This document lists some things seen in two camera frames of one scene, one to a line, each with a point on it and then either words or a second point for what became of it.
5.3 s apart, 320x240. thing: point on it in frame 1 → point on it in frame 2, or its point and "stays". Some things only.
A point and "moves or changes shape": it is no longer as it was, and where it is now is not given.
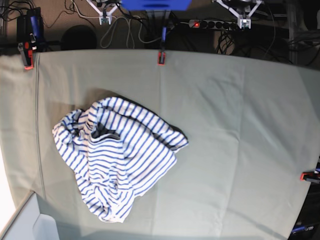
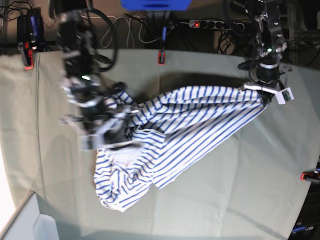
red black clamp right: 312,176 stays
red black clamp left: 30,35 stays
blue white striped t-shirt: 117,150 moves or changes shape
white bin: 30,224 stays
